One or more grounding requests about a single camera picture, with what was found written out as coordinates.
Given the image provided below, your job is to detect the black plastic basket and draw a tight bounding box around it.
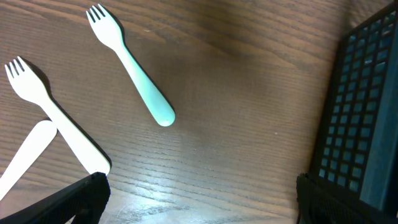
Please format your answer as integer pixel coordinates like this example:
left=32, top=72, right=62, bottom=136
left=309, top=1, right=397, bottom=217

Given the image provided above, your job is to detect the white plastic fork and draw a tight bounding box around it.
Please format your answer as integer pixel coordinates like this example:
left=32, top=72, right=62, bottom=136
left=4, top=56, right=111, bottom=174

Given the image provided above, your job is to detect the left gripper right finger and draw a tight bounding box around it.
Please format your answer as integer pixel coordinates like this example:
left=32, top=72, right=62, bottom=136
left=296, top=174, right=397, bottom=224

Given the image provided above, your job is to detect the white plastic utensil handle up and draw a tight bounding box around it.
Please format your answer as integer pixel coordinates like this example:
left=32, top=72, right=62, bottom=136
left=1, top=120, right=57, bottom=200

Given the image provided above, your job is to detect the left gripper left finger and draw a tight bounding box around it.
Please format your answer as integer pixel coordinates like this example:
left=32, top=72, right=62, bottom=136
left=1, top=172, right=111, bottom=224

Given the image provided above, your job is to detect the mint green plastic fork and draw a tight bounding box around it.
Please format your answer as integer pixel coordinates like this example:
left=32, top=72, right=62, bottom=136
left=86, top=4, right=176, bottom=127

